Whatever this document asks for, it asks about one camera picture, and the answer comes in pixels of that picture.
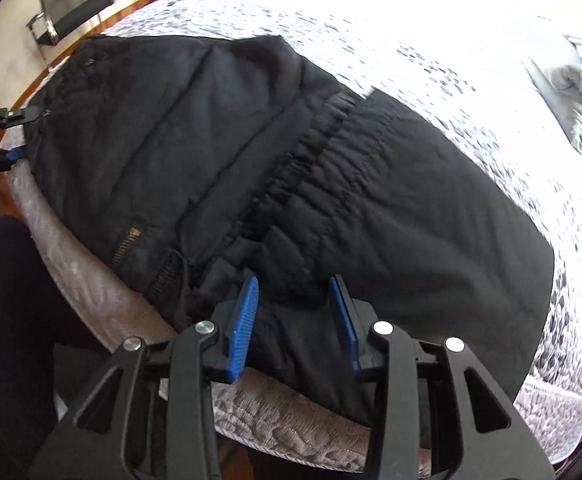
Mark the black pants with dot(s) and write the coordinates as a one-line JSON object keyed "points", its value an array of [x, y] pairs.
{"points": [[185, 163]]}

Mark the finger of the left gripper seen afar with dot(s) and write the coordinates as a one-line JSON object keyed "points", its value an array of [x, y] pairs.
{"points": [[12, 123]]}

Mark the light blue pillow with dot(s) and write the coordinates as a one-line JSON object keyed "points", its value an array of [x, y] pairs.
{"points": [[555, 67]]}

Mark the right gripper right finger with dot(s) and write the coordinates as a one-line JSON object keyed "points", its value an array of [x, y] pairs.
{"points": [[475, 431]]}

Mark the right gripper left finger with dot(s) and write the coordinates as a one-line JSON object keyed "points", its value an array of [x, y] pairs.
{"points": [[147, 413]]}

